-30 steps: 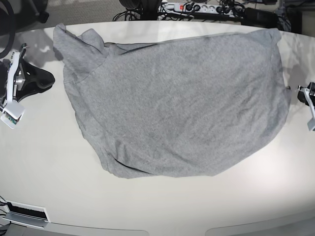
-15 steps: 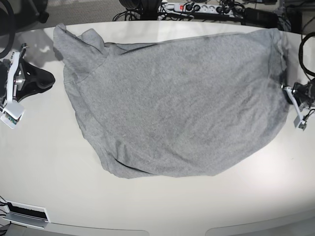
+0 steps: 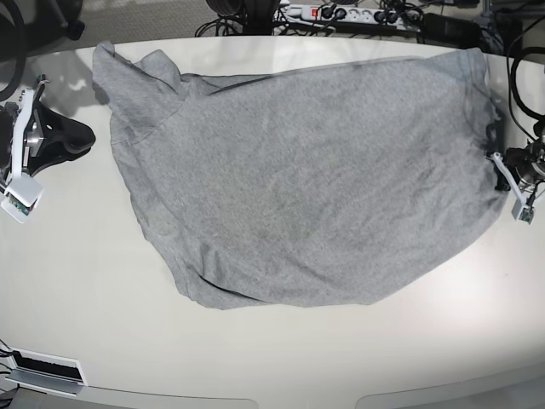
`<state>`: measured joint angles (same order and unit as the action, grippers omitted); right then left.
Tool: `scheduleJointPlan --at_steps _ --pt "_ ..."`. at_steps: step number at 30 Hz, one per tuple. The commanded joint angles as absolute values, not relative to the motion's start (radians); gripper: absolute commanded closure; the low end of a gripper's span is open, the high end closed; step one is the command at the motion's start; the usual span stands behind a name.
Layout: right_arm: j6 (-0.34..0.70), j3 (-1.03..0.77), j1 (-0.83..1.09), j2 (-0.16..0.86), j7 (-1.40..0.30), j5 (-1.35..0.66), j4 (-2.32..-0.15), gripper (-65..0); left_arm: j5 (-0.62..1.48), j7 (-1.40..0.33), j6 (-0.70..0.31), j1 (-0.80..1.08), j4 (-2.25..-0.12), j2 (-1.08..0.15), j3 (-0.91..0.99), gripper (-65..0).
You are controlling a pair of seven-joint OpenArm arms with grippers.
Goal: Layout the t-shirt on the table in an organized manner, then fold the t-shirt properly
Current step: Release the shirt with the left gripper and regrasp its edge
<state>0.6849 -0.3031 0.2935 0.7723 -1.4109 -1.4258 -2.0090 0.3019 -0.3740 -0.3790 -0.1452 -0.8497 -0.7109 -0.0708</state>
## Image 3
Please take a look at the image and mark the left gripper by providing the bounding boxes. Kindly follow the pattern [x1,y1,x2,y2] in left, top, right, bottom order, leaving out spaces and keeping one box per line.
[485,121,544,192]

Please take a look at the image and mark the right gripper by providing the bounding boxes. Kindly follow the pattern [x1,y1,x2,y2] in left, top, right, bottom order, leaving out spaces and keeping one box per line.
[1,101,96,179]

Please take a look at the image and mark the grey t-shirt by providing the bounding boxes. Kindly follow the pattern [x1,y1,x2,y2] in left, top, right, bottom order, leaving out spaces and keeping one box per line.
[93,43,506,309]

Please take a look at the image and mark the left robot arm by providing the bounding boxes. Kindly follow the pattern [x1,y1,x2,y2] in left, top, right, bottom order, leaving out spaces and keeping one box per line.
[490,1,544,193]

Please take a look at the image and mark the black power adapter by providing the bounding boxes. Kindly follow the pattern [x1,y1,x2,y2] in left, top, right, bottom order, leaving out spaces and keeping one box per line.
[419,13,482,49]

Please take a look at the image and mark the white power strip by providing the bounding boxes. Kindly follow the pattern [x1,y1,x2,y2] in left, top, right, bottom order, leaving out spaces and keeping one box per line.
[278,1,423,32]

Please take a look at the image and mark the tangled black cables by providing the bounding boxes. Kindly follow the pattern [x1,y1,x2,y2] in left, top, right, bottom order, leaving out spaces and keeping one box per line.
[195,0,341,37]

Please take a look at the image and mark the grey cable tray slot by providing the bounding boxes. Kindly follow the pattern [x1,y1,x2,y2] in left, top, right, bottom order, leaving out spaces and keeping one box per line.
[7,349,89,397]

